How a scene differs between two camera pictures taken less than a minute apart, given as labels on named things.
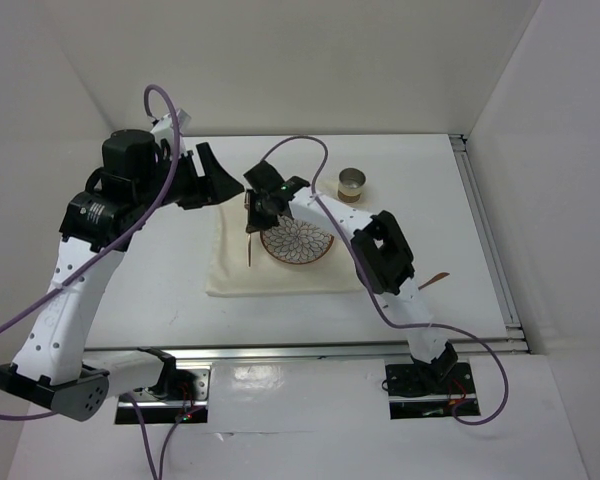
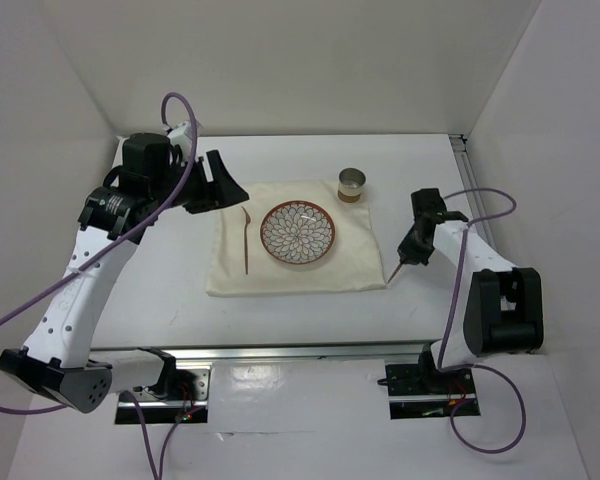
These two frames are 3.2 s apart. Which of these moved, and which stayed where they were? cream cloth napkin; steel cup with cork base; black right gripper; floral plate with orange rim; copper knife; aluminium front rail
Moved: copper knife; black right gripper
Stayed: floral plate with orange rim; cream cloth napkin; steel cup with cork base; aluminium front rail
